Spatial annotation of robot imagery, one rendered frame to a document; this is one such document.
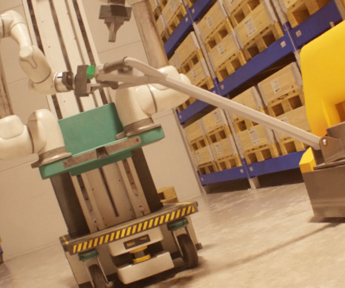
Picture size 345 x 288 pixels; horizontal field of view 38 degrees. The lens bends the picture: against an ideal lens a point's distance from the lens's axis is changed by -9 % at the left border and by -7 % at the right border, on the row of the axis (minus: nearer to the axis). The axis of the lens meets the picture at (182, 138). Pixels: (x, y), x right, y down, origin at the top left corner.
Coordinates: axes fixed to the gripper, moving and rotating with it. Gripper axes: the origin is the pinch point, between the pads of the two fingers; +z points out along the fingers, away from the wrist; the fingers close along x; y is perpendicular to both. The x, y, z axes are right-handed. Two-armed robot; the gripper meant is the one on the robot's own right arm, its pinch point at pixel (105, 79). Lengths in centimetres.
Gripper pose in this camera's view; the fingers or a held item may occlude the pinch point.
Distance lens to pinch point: 221.3
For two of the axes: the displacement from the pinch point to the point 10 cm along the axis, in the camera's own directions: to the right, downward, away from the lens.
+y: 2.8, 1.5, 9.5
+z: 9.6, 0.0, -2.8
